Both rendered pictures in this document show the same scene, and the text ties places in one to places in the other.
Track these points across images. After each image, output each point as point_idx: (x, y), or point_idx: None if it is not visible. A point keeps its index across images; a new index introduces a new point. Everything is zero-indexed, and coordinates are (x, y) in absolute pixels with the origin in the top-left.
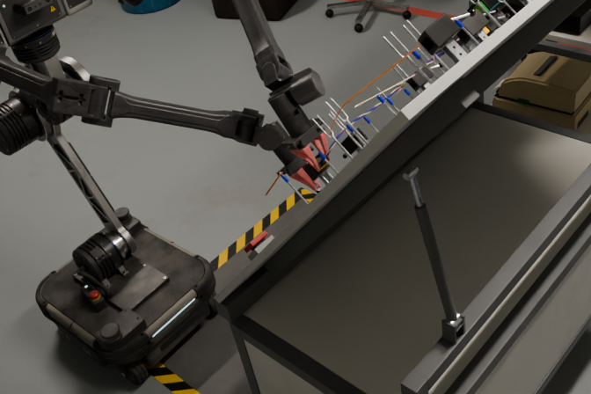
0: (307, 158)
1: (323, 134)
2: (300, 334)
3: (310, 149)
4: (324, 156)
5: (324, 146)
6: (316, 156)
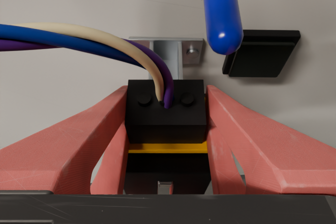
0: (228, 176)
1: (15, 175)
2: None
3: (269, 147)
4: None
5: (104, 122)
6: (154, 168)
